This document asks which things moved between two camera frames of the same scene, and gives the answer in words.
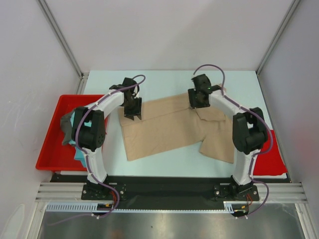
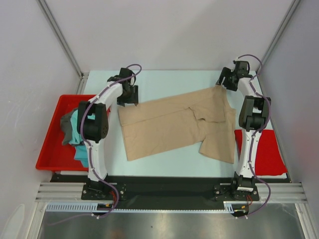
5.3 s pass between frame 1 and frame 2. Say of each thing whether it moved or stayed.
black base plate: stayed
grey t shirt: stayed
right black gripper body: moved
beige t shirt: stayed
